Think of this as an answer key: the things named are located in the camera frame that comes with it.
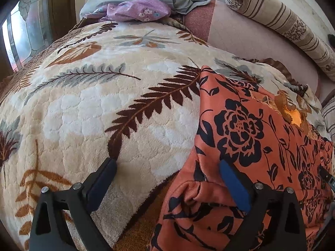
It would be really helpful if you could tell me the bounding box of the striped bolster pillow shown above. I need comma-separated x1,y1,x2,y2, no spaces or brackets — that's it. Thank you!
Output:
224,0,335,82

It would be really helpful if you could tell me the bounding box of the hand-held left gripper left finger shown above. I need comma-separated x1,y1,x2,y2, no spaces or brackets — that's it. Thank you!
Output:
28,158,117,251

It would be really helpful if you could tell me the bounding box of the pink bed sheet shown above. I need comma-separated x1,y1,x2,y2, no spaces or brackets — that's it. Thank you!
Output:
183,0,335,105

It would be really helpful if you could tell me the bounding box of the striped floral pillow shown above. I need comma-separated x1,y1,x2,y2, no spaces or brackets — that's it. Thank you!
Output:
321,104,335,140

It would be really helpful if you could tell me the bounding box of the cream leaf print blanket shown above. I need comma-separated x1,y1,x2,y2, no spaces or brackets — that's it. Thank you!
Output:
0,21,327,251

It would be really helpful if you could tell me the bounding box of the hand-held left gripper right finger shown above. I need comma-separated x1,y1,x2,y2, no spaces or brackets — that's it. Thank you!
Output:
219,159,307,251

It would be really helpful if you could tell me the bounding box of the purple floral cloth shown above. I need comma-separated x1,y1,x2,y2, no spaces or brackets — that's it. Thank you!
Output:
85,0,172,23

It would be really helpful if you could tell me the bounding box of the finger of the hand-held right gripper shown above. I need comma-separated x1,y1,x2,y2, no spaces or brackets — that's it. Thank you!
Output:
319,165,335,189

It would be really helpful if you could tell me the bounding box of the orange black floral garment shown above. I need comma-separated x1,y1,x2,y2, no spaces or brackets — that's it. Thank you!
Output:
150,65,335,251

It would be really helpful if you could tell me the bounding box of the stained glass window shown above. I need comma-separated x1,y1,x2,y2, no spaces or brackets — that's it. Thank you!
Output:
0,0,54,74

